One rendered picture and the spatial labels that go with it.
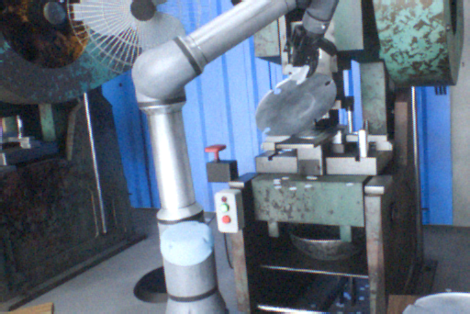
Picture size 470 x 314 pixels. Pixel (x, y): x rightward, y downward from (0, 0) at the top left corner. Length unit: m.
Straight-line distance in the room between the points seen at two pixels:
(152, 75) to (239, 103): 2.16
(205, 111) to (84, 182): 0.93
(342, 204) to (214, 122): 1.88
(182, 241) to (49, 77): 1.54
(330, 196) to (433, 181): 1.41
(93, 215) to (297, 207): 1.62
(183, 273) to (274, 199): 0.62
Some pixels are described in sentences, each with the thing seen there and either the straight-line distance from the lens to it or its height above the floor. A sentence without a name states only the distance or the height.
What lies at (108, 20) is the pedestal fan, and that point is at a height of 1.26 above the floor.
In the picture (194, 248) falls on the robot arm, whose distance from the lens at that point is 1.11.
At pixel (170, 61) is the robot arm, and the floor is 1.06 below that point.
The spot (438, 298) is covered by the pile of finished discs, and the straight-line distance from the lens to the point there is 1.41.
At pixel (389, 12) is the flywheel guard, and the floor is 1.15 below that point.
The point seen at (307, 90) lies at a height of 0.94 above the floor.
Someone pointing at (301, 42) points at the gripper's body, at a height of 1.09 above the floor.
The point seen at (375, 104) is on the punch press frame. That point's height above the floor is 0.85.
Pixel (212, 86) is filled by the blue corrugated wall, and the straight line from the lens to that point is 3.29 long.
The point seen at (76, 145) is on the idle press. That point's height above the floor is 0.67.
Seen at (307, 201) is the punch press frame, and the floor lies 0.58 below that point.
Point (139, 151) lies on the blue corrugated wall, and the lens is 3.74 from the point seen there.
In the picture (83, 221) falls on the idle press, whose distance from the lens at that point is 2.96.
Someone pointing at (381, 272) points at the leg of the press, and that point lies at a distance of 1.57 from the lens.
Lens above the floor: 1.06
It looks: 9 degrees down
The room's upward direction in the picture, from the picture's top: 4 degrees counter-clockwise
